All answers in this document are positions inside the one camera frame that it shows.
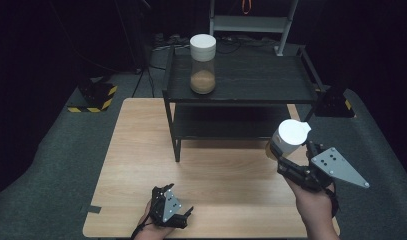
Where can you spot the grey metal stand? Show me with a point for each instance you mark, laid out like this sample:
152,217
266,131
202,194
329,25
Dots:
247,24

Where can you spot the clear jar with white lid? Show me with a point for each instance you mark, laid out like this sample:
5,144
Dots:
202,66
289,135

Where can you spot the black tripod legs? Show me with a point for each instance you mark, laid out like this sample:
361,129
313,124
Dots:
142,80

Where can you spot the black yellow striped stand base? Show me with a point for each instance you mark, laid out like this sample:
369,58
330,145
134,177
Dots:
97,96
334,103

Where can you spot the person's right hand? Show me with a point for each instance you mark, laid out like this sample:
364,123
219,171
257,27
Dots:
312,205

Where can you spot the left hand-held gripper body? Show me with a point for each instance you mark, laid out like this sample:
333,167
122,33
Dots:
169,208

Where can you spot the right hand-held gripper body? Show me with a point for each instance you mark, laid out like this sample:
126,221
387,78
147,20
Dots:
334,166

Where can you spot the person's left hand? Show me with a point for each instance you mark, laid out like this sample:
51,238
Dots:
151,228

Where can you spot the black two-tier shelf rack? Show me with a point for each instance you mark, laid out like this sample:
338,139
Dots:
251,80

